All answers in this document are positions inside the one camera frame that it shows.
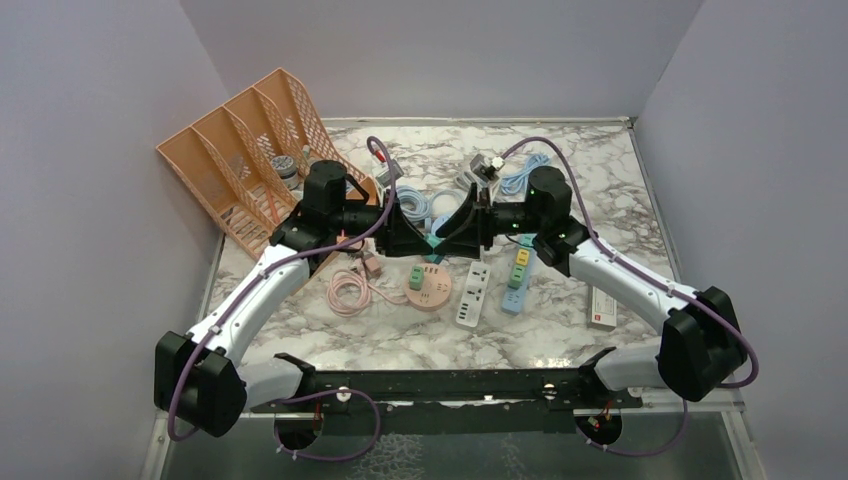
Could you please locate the small white red box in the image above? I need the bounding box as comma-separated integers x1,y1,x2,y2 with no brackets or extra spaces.
588,287,618,331

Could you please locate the pink plug adapter small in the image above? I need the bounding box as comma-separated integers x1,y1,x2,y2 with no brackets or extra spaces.
361,255,382,278

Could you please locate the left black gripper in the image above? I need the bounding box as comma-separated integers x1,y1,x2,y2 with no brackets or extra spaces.
330,189,433,257

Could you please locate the green plug adapter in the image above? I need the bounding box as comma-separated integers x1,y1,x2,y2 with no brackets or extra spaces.
408,265,425,291
507,265,527,289

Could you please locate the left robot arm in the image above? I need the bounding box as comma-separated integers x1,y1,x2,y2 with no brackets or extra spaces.
154,160,433,441

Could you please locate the pink round power socket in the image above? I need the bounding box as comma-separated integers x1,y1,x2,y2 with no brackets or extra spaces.
404,263,453,312

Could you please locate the yellow plug adapter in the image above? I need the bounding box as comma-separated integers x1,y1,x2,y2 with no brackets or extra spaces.
515,248,532,268

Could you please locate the orange plastic file rack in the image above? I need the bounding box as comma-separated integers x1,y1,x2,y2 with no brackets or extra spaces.
156,68,377,259

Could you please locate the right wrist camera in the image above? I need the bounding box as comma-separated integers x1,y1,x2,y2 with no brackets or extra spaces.
469,154,504,188

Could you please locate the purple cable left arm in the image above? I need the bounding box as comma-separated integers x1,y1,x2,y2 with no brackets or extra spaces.
166,136,399,443

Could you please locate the blue coiled cable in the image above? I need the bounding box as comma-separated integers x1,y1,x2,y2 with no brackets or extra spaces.
395,185,465,223

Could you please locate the black mounting rail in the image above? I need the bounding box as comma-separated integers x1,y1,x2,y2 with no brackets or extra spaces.
254,368,642,436

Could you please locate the blue power strip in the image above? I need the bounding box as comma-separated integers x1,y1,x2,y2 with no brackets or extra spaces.
501,234,536,316

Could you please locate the pink plug adapter left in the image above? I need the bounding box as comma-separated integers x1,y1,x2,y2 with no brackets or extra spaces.
337,236,366,254

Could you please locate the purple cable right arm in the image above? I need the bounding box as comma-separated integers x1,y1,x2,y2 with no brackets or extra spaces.
500,137,761,390

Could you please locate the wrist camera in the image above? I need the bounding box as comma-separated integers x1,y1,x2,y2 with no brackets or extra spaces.
469,154,504,188
372,150,404,193

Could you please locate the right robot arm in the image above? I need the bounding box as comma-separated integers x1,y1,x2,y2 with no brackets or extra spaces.
435,166,748,407

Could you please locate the teal plug adapter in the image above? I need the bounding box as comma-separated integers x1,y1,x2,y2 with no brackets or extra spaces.
518,234,534,250
423,233,444,264

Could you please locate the pink coiled cable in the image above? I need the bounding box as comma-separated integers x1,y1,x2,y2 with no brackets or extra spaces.
326,268,409,318

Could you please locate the light blue power cable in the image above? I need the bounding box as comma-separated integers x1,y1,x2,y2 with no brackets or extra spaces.
496,153,552,198

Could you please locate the blue round power socket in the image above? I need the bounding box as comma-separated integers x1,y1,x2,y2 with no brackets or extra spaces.
429,215,450,238

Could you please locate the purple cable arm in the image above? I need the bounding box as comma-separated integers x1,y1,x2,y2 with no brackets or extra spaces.
166,136,399,443
500,137,761,390

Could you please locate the white power strip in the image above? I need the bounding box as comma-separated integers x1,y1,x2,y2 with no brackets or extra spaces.
455,261,492,329

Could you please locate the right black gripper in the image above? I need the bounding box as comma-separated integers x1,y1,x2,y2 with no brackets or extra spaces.
436,183,546,257

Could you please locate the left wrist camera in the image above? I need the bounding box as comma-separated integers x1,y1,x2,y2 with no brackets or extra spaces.
372,150,404,193

